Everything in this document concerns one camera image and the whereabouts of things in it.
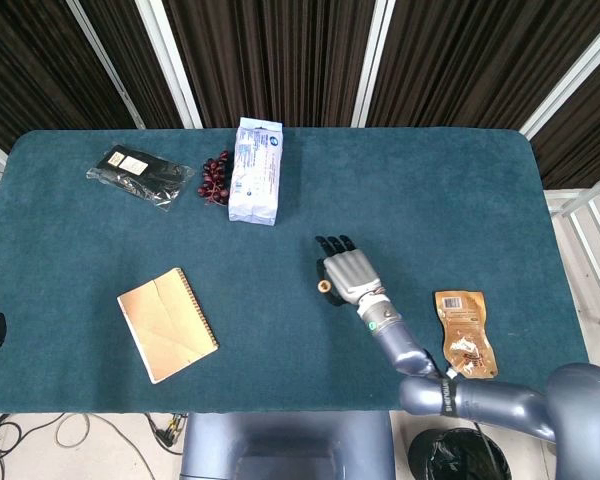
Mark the black trash bin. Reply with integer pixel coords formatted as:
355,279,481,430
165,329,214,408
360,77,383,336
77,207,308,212
408,428,512,480

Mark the black power plug cable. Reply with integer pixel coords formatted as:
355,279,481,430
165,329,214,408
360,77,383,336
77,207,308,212
146,411,189,456

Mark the dark brown pleated curtain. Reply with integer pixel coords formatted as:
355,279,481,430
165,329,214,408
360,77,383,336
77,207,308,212
0,0,600,221

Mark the white partition post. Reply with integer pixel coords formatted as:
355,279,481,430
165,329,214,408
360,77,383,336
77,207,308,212
134,0,204,129
519,22,600,141
64,0,146,130
350,0,396,127

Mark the brown spout pouch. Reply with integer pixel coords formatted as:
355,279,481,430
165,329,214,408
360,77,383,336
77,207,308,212
434,289,499,381

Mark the teal table cloth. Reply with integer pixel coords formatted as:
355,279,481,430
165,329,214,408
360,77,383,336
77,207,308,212
0,128,596,415

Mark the white metal rack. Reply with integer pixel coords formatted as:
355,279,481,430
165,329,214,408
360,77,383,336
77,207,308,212
544,167,600,326

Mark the tan spiral notebook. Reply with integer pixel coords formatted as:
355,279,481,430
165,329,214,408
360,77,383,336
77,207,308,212
116,267,220,385

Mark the black item in plastic bag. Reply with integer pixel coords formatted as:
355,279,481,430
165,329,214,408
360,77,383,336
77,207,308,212
85,144,197,213

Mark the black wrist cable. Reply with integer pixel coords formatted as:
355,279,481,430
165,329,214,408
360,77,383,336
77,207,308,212
423,351,496,451

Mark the white tissue pack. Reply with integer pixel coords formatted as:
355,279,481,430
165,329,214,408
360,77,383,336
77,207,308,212
228,117,285,227

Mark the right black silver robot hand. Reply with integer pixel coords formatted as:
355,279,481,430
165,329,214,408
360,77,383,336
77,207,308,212
313,234,385,308

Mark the grey floor cable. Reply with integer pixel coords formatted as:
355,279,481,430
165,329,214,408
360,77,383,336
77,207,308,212
54,412,156,480

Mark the blue-grey robot torso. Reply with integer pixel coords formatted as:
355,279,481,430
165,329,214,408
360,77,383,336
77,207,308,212
179,410,396,480

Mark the dark red grape bunch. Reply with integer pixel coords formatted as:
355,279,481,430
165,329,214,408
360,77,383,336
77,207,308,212
197,150,233,206

